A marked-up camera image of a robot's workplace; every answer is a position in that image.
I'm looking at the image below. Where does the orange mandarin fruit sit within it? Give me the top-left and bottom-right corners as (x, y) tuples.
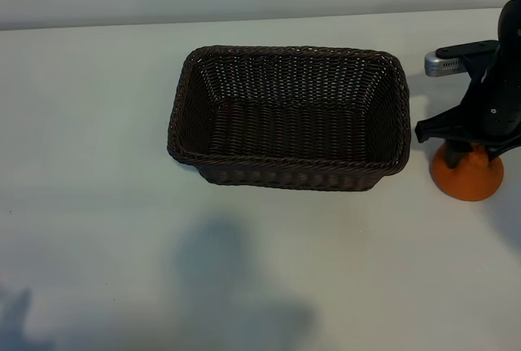
(431, 143), (505, 203)

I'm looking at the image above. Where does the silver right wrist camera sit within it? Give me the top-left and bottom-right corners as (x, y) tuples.
(424, 51), (465, 77)

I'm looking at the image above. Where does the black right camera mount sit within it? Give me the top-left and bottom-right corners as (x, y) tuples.
(437, 40), (501, 91)

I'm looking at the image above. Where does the dark brown wicker basket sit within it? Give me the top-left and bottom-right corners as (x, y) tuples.
(166, 44), (412, 192)

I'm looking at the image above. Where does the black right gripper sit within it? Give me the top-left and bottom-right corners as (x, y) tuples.
(414, 55), (521, 169)

